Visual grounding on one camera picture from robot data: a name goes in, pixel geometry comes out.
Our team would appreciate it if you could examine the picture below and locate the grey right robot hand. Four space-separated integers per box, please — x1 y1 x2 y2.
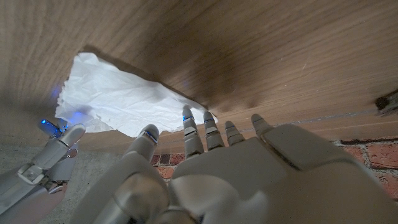
0 119 86 224

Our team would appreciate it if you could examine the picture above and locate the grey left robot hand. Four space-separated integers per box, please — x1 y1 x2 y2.
70 105 398 224

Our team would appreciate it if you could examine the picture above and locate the white tissue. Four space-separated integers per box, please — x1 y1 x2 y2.
55 52 218 138

